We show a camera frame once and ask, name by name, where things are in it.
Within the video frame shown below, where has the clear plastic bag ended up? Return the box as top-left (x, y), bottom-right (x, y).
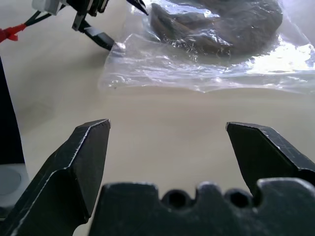
top-left (97, 0), bottom-right (315, 95)

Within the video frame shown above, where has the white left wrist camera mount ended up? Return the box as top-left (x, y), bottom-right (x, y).
top-left (31, 0), bottom-right (65, 16)

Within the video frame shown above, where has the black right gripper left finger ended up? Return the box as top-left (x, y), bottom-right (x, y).
top-left (0, 118), bottom-right (111, 236)

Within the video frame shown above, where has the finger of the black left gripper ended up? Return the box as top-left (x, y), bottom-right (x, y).
top-left (72, 12), bottom-right (116, 52)
top-left (126, 0), bottom-right (149, 16)

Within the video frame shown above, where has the black cable bundle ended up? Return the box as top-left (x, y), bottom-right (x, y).
top-left (24, 4), bottom-right (66, 28)

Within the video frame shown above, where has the white block with grey disc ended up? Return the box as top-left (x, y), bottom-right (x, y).
top-left (0, 163), bottom-right (32, 210)

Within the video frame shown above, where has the red zip tie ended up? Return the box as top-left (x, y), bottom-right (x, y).
top-left (0, 23), bottom-right (27, 44)

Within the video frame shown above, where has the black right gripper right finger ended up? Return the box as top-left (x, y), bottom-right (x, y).
top-left (225, 121), bottom-right (315, 197)

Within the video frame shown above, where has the dark vertical panel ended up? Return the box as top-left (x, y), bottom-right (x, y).
top-left (0, 56), bottom-right (26, 166)

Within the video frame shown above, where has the dark grey cap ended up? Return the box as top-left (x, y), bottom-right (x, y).
top-left (149, 0), bottom-right (284, 58)

